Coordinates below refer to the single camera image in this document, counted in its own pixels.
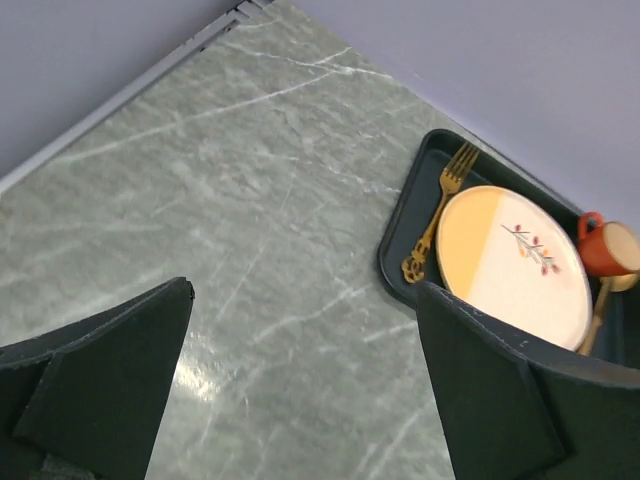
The cream and orange plate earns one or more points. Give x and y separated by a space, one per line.
505 256

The orange ceramic cup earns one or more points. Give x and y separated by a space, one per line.
607 248

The gold fork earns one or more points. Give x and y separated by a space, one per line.
450 181

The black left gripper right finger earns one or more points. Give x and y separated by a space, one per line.
514 406

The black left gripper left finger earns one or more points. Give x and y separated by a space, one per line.
93 393

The gold spoon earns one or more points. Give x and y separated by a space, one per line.
613 284

